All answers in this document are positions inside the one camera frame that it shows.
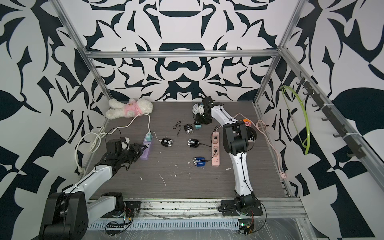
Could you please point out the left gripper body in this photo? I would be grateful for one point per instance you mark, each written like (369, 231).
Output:
(133, 153)

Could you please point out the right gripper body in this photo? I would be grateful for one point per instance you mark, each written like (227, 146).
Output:
(202, 118)

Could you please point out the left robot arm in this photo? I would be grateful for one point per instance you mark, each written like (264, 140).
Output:
(68, 214)

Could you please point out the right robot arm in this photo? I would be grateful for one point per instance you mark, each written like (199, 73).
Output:
(235, 143)

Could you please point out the blue electric shaver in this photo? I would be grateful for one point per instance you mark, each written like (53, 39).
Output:
(199, 161)

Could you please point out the purple power strip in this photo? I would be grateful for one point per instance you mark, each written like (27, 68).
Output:
(145, 155)

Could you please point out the small white alarm clock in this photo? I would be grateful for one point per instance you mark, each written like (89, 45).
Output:
(198, 109)

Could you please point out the pink power strip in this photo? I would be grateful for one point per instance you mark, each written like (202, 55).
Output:
(215, 149)

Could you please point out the white pink plush toy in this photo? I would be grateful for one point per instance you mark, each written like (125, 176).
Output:
(129, 110)

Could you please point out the black haired doll toy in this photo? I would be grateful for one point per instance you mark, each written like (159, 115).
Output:
(251, 132)

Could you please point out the black hook rack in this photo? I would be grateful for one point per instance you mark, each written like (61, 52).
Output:
(333, 116)

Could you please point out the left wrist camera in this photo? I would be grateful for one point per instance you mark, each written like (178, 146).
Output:
(125, 143)

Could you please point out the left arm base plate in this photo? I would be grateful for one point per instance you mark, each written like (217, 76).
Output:
(128, 210)

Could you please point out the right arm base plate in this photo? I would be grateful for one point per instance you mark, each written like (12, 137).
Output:
(233, 209)

